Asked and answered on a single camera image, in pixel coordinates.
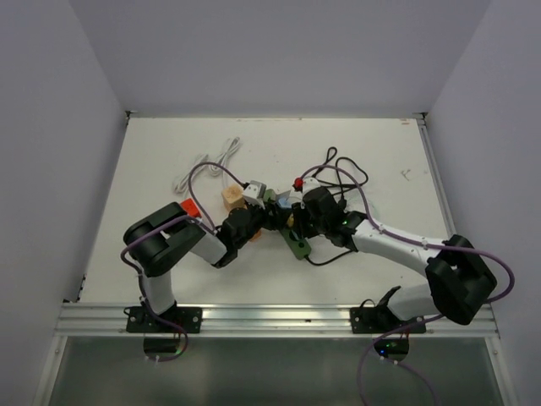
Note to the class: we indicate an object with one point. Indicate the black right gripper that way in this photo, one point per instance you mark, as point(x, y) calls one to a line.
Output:
point(300, 211)

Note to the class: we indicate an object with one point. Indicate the beige cube socket adapter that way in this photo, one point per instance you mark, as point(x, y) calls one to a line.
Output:
point(232, 197)

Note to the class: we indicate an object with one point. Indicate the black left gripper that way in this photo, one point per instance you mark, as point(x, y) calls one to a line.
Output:
point(258, 210)

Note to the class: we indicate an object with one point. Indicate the blue charger plug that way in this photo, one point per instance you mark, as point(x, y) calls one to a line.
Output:
point(284, 204)

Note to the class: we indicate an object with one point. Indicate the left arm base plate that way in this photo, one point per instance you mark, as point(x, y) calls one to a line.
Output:
point(165, 319)

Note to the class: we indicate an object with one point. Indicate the red cube socket adapter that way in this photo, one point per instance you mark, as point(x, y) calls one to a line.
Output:
point(190, 208)

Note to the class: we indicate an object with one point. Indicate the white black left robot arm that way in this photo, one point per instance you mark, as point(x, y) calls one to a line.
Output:
point(155, 244)

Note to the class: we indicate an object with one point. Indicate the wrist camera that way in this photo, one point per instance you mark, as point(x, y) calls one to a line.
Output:
point(253, 194)
point(306, 182)

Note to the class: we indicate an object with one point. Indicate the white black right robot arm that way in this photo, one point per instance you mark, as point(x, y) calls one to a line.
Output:
point(458, 282)

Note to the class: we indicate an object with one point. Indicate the green power strip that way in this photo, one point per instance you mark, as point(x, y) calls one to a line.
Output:
point(278, 217)

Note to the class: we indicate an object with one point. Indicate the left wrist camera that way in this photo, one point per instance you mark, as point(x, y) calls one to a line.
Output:
point(253, 194)

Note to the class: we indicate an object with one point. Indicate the aluminium rail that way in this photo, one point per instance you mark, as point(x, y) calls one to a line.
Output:
point(250, 320)

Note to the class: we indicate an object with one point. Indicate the white charger plug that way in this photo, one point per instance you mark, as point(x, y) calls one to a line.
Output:
point(283, 196)

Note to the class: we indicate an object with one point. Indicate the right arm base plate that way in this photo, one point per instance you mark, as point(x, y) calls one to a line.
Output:
point(374, 320)

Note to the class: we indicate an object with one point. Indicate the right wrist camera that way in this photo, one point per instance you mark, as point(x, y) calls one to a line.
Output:
point(306, 182)

